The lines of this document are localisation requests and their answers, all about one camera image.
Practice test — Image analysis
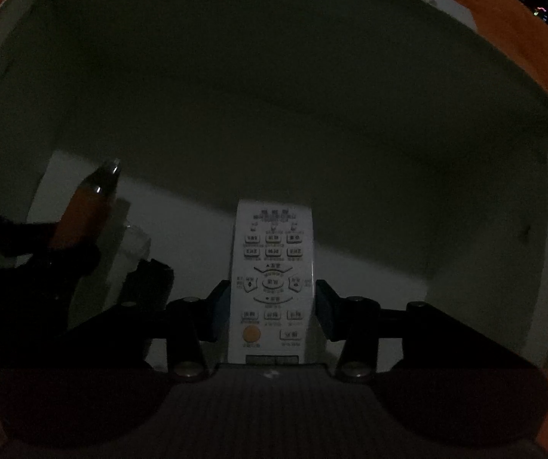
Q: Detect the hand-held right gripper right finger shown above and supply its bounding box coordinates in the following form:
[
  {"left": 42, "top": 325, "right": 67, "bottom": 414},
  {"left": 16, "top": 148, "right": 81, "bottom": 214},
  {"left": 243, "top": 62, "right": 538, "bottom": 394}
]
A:
[{"left": 315, "top": 280, "right": 540, "bottom": 384}]

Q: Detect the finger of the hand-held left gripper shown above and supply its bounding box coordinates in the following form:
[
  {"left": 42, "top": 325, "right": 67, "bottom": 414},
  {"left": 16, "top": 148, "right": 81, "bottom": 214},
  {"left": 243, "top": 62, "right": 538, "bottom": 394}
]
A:
[
  {"left": 13, "top": 220, "right": 101, "bottom": 279},
  {"left": 121, "top": 258, "right": 174, "bottom": 304}
]

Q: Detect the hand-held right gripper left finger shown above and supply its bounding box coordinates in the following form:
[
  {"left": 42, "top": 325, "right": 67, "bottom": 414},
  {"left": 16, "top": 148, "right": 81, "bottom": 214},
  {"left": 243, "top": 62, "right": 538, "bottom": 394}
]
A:
[{"left": 11, "top": 281, "right": 231, "bottom": 384}]

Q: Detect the orange bottle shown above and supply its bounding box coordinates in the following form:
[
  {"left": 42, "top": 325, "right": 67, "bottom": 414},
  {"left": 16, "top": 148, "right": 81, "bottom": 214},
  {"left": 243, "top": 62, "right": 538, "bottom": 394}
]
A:
[{"left": 50, "top": 158, "right": 122, "bottom": 252}]

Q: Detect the white remote control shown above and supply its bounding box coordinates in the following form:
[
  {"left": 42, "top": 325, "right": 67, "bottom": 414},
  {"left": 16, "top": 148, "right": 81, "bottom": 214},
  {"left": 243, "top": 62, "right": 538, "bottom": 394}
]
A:
[{"left": 228, "top": 199, "right": 314, "bottom": 365}]

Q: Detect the white cardboard box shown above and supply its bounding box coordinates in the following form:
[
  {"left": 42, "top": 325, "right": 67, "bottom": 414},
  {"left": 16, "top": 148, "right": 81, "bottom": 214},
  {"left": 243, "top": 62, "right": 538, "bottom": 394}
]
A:
[{"left": 0, "top": 0, "right": 548, "bottom": 378}]

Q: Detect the orange tablecloth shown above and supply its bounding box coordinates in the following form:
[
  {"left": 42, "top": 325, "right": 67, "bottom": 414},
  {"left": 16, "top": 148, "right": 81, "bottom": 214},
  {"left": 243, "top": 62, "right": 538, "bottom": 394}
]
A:
[{"left": 0, "top": 0, "right": 548, "bottom": 455}]

